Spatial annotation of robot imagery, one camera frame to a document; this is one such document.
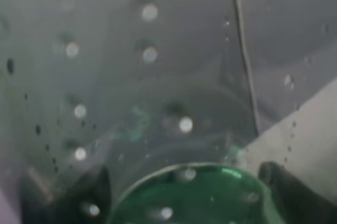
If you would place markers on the green transparent plastic bottle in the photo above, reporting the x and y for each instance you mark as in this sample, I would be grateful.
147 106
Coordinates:
157 91

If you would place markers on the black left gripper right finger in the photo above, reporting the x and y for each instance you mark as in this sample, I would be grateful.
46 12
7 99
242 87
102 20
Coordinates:
298 202

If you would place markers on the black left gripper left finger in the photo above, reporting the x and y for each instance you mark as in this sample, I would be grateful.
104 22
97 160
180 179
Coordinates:
88 200

